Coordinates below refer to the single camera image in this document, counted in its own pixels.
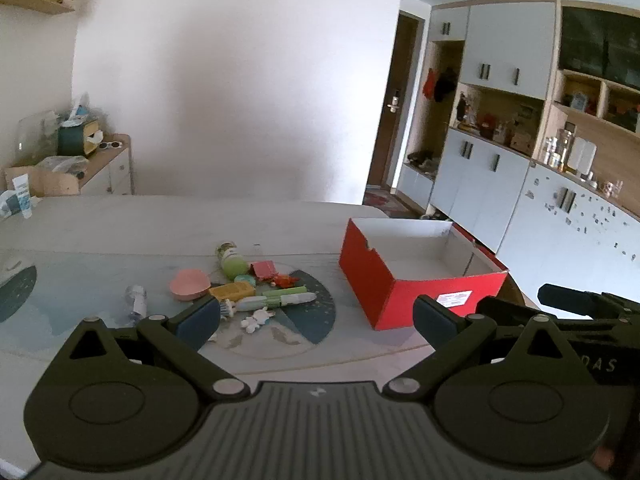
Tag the small white toy figure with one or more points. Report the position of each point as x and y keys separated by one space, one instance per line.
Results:
x=256 y=320

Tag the green stick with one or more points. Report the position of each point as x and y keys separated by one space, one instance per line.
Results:
x=285 y=290

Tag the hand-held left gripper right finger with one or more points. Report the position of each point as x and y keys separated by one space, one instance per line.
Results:
x=434 y=317

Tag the patterned rug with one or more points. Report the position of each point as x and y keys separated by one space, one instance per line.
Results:
x=387 y=204

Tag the brown door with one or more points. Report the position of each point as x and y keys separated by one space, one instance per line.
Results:
x=400 y=60

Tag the pink bowl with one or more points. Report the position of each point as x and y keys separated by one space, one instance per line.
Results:
x=189 y=284

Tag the red toy figure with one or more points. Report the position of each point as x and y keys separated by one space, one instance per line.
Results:
x=285 y=281

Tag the light green ball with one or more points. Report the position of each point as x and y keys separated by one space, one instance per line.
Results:
x=235 y=267

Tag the dark hanging cloth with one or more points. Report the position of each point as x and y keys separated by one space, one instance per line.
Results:
x=446 y=85

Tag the pink block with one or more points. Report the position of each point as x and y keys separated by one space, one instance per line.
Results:
x=263 y=268

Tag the wooden wall shelf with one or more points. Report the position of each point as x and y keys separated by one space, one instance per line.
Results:
x=35 y=2

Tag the wooden sideboard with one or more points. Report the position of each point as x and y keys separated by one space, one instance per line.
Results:
x=112 y=170

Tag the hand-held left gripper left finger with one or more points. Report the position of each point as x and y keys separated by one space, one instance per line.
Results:
x=200 y=319

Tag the white tube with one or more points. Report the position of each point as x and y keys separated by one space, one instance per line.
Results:
x=23 y=195

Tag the small clear bottle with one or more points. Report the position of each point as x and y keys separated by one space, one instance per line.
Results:
x=135 y=301

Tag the white and green pen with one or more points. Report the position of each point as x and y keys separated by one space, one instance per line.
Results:
x=280 y=301

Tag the dark glass cabinet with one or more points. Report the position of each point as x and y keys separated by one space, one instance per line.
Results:
x=600 y=40

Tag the yellow box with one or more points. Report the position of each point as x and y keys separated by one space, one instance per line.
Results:
x=232 y=290

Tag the red cardboard box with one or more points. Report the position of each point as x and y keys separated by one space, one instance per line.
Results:
x=380 y=280

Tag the clear plastic container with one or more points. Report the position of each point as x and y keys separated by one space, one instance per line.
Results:
x=37 y=135

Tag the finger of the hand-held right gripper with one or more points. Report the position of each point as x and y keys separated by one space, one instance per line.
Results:
x=565 y=297
x=502 y=306

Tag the red hanging cloth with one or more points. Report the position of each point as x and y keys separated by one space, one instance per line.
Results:
x=430 y=85

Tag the dark green tissue box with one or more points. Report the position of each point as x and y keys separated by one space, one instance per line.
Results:
x=72 y=140

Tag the teal round toy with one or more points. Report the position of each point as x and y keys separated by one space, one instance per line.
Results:
x=245 y=280

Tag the white base cabinet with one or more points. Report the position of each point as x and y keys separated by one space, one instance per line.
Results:
x=530 y=200

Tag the white sunglasses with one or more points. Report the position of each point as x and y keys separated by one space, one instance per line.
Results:
x=110 y=145

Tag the brown cardboard box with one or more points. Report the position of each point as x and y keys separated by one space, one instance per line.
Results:
x=50 y=185

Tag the white wall cabinet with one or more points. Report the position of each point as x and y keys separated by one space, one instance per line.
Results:
x=505 y=45

